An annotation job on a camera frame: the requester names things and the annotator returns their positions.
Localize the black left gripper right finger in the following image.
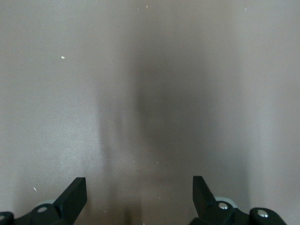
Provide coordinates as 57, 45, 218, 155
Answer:
189, 175, 288, 225

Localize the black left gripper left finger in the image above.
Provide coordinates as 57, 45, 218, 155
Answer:
0, 177, 88, 225

